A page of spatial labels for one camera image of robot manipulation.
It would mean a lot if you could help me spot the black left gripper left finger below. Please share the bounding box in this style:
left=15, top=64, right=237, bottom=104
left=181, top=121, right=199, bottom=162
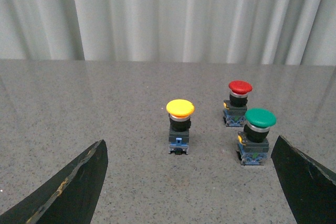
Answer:
left=1, top=140, right=108, bottom=223

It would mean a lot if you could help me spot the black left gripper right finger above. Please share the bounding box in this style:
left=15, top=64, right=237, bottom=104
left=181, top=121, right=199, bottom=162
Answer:
left=271, top=135, right=335, bottom=223

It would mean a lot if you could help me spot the yellow mushroom push button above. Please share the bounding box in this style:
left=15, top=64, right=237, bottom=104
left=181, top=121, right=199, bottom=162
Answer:
left=166, top=99, right=195, bottom=155

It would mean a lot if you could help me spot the green mushroom push button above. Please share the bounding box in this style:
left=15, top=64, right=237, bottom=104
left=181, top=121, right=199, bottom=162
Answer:
left=237, top=108, right=277, bottom=165

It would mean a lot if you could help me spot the red mushroom push button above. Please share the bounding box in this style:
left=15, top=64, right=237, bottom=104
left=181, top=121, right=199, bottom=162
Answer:
left=223, top=80, right=253, bottom=127

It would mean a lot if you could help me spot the white pleated curtain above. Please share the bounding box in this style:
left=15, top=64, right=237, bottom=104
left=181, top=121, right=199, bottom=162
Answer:
left=1, top=0, right=335, bottom=66

